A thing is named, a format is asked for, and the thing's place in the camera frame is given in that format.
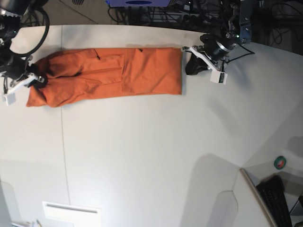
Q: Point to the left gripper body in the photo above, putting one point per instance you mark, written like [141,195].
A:
[216,48]

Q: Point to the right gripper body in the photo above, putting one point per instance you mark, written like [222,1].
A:
[15,68]

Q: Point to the orange t-shirt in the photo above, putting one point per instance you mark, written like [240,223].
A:
[75,75]

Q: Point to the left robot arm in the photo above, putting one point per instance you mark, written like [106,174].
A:
[236,25]

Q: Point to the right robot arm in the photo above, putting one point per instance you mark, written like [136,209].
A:
[11,14]

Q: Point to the green tape roll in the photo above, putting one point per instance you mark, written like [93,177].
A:
[280,162]

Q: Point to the white paper sheet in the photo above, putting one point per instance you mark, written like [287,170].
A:
[78,216]

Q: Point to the black keyboard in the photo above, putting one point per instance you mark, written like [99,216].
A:
[272,193]

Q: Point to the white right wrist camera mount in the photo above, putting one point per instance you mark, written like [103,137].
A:
[10,88]

